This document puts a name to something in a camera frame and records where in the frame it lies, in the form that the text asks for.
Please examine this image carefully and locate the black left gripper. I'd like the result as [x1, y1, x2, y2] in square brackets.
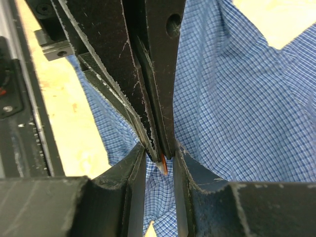
[26, 0, 158, 162]

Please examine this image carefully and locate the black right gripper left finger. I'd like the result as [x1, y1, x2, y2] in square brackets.
[0, 144, 146, 237]

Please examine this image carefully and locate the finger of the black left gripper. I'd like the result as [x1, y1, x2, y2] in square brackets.
[122, 0, 186, 158]

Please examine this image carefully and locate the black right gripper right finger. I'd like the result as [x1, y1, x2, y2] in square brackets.
[173, 145, 316, 237]

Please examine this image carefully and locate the blue plaid shirt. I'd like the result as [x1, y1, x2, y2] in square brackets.
[77, 0, 316, 237]

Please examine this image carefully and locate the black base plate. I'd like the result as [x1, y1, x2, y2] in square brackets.
[0, 0, 65, 178]

